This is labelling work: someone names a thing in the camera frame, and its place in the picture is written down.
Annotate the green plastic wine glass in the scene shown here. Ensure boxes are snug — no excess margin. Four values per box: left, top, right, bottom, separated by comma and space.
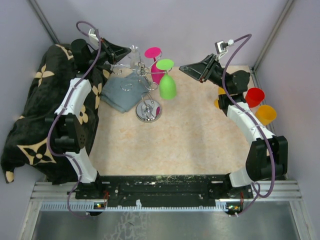
156, 59, 177, 100

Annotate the black floral blanket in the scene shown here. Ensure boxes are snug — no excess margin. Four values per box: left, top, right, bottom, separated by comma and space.
0, 43, 112, 185

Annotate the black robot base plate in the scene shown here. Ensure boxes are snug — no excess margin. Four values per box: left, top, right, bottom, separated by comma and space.
75, 174, 253, 208

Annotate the orange wine glass front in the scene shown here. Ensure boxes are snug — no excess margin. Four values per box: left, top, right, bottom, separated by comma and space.
255, 104, 277, 126

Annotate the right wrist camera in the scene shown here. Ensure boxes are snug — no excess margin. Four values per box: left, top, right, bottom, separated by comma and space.
214, 40, 229, 60

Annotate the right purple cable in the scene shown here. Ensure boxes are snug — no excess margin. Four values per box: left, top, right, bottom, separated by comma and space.
221, 33, 277, 217

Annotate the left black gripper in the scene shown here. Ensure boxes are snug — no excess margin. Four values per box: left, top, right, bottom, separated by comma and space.
88, 37, 132, 68

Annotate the white slotted cable duct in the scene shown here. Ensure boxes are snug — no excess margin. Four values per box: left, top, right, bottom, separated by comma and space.
39, 201, 230, 212

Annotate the pink plastic wine glass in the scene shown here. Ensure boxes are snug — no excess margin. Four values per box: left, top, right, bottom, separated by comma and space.
144, 47, 165, 85

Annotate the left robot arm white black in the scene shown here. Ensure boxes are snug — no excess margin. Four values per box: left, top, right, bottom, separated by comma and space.
45, 38, 132, 199

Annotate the red plastic wine glass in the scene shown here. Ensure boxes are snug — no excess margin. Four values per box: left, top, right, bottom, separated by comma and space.
245, 87, 265, 108

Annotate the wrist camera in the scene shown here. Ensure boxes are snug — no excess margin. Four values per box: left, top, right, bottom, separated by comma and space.
214, 40, 229, 60
88, 28, 100, 47

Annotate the chrome wine glass rack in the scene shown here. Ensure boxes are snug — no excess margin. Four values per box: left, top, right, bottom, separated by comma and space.
113, 54, 162, 123

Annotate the orange wine glass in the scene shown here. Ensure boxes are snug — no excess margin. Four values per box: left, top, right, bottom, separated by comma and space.
255, 104, 277, 126
214, 87, 226, 109

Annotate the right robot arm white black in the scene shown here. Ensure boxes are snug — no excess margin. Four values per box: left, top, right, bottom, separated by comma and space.
179, 54, 288, 198

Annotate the grey folded cloth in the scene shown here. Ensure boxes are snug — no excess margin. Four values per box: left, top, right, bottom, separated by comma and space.
100, 72, 149, 113

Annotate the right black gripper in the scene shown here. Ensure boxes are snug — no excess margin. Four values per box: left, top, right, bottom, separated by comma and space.
179, 53, 231, 93

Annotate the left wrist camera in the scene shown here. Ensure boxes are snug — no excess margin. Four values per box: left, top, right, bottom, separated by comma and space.
88, 28, 100, 47

